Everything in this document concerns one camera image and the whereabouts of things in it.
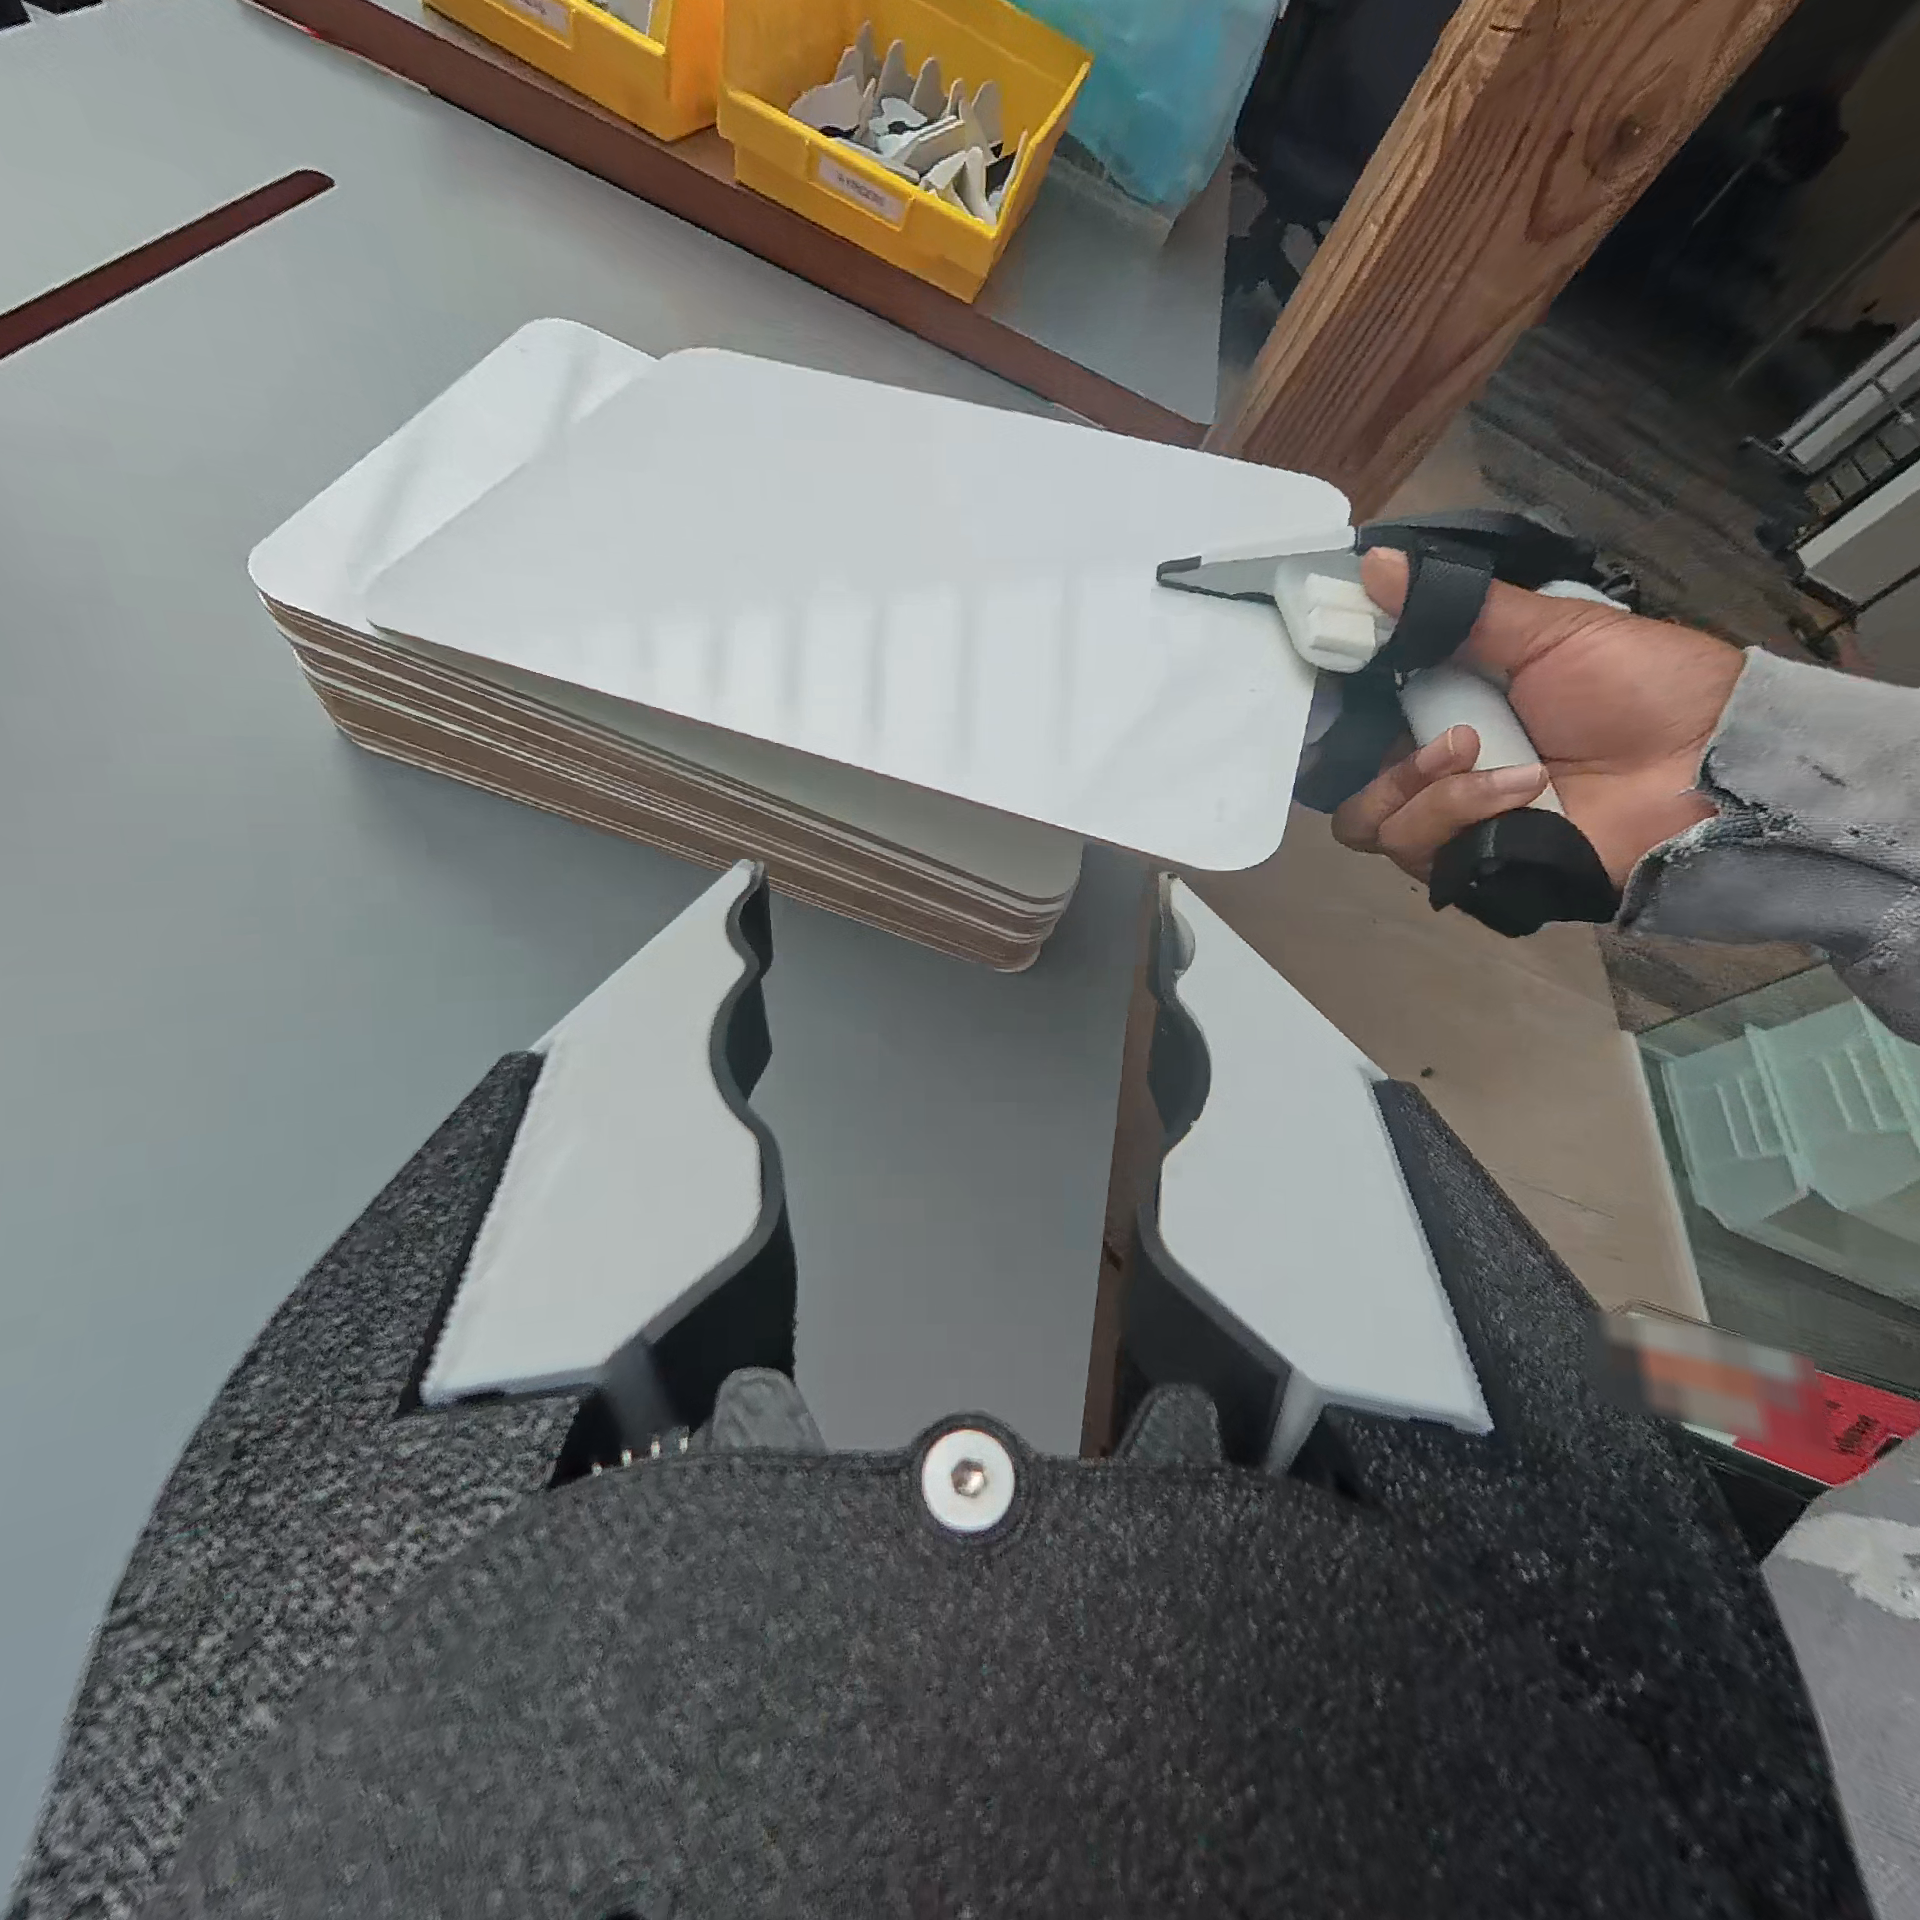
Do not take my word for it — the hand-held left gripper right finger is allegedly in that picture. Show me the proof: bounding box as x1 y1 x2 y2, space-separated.
1121 873 1497 1483

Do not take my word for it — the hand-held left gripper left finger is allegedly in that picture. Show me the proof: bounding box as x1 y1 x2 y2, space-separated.
421 856 798 1453

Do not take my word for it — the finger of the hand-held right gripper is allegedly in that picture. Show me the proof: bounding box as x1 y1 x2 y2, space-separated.
1151 526 1407 671

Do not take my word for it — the white rounded board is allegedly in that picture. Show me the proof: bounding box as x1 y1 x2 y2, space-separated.
362 347 1359 873

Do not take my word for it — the stack of white panels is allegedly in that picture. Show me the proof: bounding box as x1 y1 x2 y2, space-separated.
247 315 1088 976

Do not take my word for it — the person's right forearm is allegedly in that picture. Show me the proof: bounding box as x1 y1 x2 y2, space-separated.
1610 645 1920 1047

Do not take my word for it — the person's right hand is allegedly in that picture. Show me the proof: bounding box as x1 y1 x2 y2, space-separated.
1333 545 1753 903

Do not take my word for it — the yellow parts bin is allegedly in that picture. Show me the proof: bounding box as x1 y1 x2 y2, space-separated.
718 5 1096 301
423 0 730 144

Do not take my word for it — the teal plastic bag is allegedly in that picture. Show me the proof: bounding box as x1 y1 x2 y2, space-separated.
1000 0 1296 213

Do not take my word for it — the pile of grey printed parts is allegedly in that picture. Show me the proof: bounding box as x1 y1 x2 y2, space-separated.
786 35 1039 195

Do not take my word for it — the printed badge card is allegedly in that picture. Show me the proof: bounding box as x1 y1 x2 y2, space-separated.
1807 1371 1920 1489

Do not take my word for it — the grey spattered sweatshirt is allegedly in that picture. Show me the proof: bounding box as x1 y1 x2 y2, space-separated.
1762 1475 1920 1920

